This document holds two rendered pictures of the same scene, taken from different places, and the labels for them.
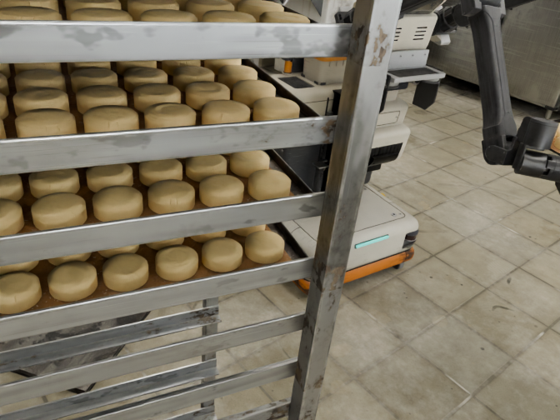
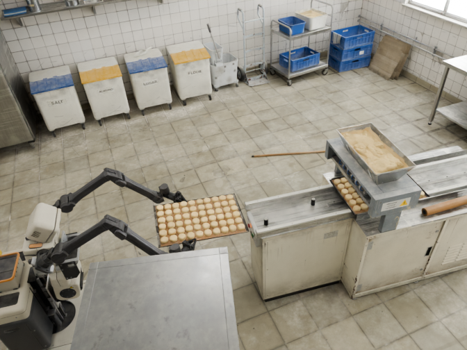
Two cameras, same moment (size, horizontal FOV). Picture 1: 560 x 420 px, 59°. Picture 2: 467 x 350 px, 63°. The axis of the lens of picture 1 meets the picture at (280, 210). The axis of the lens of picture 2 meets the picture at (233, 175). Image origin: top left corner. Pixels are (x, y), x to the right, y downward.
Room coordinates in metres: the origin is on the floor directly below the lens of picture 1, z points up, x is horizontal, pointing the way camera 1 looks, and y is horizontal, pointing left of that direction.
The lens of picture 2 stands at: (0.08, 0.71, 2.87)
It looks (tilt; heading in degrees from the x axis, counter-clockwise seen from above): 39 degrees down; 294
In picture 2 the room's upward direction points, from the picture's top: 4 degrees counter-clockwise
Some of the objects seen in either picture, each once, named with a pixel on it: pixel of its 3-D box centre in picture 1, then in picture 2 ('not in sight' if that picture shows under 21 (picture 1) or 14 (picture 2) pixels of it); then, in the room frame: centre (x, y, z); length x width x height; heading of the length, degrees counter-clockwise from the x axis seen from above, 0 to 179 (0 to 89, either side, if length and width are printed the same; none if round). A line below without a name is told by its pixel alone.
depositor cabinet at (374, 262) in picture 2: not in sight; (405, 222); (-0.35, -1.88, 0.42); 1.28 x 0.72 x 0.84; 35
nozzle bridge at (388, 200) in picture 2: not in sight; (365, 180); (0.04, -1.60, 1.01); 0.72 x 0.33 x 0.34; 125
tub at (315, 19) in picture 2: not in sight; (310, 19); (1.28, -5.51, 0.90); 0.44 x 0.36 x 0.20; 141
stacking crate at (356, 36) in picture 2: not in sight; (351, 37); (0.65, -5.97, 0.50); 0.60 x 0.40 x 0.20; 45
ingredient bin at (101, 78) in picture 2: not in sight; (105, 92); (3.79, -3.33, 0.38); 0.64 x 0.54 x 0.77; 133
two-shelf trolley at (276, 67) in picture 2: not in sight; (300, 42); (1.39, -5.38, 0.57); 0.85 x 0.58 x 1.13; 49
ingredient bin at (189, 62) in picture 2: not in sight; (190, 73); (2.83, -4.21, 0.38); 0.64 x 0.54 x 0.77; 130
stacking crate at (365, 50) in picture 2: not in sight; (350, 48); (0.65, -5.97, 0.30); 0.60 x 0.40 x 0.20; 43
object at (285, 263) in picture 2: not in sight; (297, 246); (0.45, -1.31, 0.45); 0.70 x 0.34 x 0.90; 35
